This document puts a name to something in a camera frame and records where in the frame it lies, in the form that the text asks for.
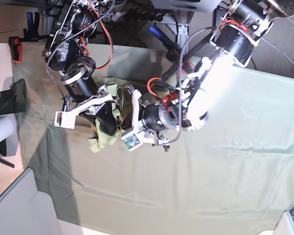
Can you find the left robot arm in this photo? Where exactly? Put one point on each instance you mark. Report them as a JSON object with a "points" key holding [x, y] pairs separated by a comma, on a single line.
{"points": [[180, 93]]}

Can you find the aluminium frame post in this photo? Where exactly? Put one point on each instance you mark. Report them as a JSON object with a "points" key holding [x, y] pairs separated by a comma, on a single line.
{"points": [[183, 21]]}

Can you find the black power strip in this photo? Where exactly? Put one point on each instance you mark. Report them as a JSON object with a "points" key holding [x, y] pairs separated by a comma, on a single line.
{"points": [[135, 15]]}

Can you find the light green T-shirt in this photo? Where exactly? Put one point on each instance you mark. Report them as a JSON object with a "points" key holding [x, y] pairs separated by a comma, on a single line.
{"points": [[111, 119]]}

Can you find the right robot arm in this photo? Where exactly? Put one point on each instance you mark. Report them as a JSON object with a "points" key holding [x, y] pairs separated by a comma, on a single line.
{"points": [[66, 52]]}

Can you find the sage green table cloth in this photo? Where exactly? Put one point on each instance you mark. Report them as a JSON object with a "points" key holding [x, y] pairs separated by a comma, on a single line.
{"points": [[234, 176]]}

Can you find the grey storage bin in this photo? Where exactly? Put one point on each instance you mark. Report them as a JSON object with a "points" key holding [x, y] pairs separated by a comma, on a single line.
{"points": [[24, 210]]}

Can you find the dark green cloth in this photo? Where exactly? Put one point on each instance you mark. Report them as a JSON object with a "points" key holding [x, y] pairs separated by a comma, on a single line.
{"points": [[14, 100]]}

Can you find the blue orange bar clamp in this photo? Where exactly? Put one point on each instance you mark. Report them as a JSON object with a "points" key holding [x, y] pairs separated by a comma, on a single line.
{"points": [[172, 47]]}

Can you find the orange black corner clamp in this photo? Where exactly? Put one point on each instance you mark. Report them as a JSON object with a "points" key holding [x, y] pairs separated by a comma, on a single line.
{"points": [[30, 35]]}

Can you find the white cardboard tube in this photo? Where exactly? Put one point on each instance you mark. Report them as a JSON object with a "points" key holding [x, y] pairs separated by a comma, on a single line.
{"points": [[6, 128]]}

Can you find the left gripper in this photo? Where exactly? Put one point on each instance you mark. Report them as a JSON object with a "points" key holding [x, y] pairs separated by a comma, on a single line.
{"points": [[158, 118]]}

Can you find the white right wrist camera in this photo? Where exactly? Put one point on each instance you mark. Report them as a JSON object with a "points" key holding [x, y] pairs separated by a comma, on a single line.
{"points": [[91, 107]]}

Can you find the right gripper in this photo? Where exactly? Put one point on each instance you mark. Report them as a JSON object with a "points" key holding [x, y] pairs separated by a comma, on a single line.
{"points": [[82, 87]]}

